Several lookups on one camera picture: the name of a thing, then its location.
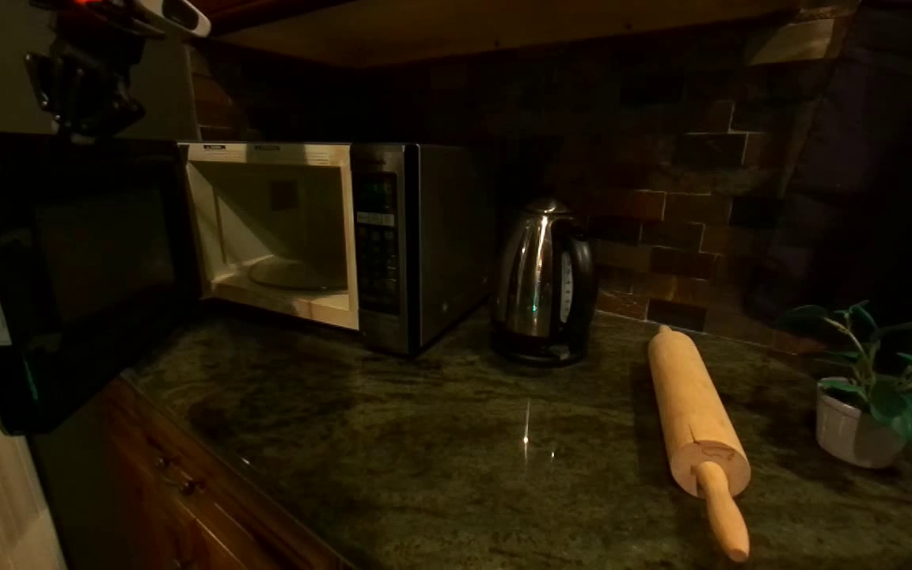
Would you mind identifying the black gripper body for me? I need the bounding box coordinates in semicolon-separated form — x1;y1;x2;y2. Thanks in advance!
23;35;152;119

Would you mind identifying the black glass microwave door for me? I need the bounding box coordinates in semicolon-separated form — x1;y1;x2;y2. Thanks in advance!
0;131;205;440

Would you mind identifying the glass microwave turntable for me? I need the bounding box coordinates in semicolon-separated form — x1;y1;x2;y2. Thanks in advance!
241;257;339;299

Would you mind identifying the stainless steel microwave body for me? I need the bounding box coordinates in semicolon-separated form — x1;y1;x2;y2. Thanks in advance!
179;138;505;360

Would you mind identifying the wooden base cabinet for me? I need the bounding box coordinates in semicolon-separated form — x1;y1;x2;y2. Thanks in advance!
31;374;358;570

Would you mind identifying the stainless steel electric kettle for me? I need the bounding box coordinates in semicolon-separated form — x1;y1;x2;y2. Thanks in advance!
491;196;599;372

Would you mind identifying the wooden rolling pin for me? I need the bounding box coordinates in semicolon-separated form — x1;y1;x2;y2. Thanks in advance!
642;322;758;568

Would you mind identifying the white plant pot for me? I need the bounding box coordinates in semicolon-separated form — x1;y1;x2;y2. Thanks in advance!
814;388;909;471

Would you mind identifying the green leafy plant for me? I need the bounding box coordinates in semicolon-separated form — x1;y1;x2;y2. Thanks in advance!
780;299;912;449

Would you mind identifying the dark metal drawer handle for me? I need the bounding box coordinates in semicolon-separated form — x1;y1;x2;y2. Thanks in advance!
159;459;217;505

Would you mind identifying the wooden wall cabinet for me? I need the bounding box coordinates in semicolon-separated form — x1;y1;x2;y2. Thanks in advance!
214;0;803;72

